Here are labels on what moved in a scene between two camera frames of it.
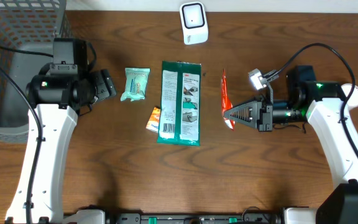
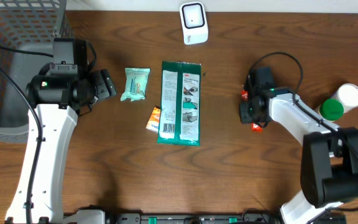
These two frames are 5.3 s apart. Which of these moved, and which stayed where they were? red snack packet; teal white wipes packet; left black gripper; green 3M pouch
Moved: red snack packet
Stayed: green 3M pouch; left black gripper; teal white wipes packet
